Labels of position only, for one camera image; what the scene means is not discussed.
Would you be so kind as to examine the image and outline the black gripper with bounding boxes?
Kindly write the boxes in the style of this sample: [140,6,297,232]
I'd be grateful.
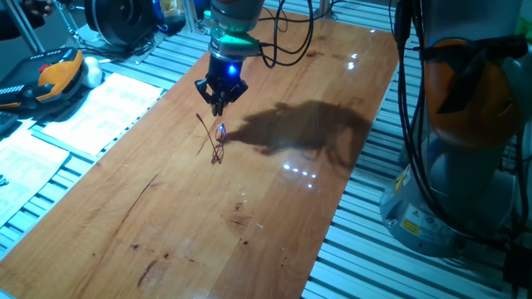
[194,53,249,118]

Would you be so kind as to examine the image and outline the brown frame glasses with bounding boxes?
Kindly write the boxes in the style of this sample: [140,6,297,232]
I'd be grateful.
[195,112,229,165]

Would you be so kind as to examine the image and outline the grey tripod leg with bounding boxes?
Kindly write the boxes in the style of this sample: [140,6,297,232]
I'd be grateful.
[2,0,45,55]
[53,0,81,38]

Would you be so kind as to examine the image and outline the person hand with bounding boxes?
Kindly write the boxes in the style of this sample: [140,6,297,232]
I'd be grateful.
[22,0,56,17]

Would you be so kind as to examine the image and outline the printed paper sheet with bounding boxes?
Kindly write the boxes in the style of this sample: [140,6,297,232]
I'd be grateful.
[0,128,71,228]
[41,72,165,157]

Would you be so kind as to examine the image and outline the wooden board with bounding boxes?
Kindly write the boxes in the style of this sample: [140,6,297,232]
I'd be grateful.
[0,4,409,299]

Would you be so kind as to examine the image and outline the orange black teach pendant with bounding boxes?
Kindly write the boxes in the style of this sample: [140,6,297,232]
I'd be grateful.
[0,47,86,111]

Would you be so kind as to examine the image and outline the metal frame post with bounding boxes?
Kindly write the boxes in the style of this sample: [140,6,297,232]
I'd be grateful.
[311,0,338,21]
[181,0,200,33]

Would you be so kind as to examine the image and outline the black cable tangle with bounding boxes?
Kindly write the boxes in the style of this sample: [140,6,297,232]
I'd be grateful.
[78,36,157,57]

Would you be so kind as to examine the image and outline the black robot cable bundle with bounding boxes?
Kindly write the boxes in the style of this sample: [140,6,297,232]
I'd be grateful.
[257,0,532,250]

